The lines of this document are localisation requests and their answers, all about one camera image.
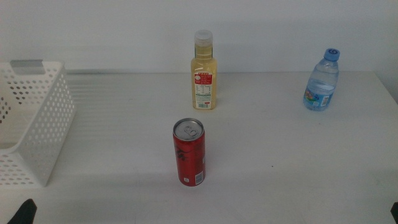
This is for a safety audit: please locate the clear water bottle blue cap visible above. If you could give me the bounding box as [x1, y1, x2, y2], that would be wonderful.
[302, 47, 341, 112]

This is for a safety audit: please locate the red soda can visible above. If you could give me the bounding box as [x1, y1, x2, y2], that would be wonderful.
[172, 118, 206, 187]

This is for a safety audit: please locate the yellow juice bottle red label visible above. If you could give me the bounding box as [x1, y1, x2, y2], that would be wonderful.
[190, 29, 218, 111]

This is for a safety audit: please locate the white perforated plastic basket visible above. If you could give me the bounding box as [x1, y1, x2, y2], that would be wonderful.
[0, 59, 76, 188]

